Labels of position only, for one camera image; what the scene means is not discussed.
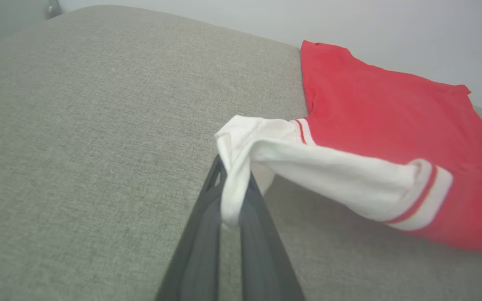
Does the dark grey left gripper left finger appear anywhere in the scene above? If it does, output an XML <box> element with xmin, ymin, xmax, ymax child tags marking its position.
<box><xmin>154</xmin><ymin>154</ymin><xmax>228</xmax><ymax>301</ymax></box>

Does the red and white t-shirt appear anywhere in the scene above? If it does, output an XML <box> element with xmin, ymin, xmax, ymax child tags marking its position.
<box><xmin>215</xmin><ymin>40</ymin><xmax>482</xmax><ymax>254</ymax></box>

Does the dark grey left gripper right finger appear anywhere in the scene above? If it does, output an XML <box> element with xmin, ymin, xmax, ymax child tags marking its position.
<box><xmin>239</xmin><ymin>171</ymin><xmax>306</xmax><ymax>301</ymax></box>

